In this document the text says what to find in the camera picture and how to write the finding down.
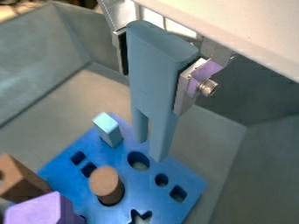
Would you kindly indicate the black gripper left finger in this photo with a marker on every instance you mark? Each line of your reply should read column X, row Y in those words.
column 119, row 13

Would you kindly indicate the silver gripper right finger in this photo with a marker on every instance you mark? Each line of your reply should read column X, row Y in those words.
column 195, row 80

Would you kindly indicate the blue foam shape board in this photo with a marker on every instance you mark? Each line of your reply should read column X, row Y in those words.
column 162, row 189

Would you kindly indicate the brown cylinder block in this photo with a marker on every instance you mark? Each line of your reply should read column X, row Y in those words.
column 106, row 185

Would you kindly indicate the light blue rectangular block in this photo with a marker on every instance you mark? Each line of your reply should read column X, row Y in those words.
column 108, row 129

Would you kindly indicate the light blue two-pronged block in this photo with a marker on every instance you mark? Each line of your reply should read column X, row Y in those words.
column 158, row 55

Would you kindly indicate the purple two-pronged block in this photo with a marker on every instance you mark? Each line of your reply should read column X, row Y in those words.
column 48, row 209

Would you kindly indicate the tall brown block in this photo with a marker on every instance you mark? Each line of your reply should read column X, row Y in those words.
column 22, row 183

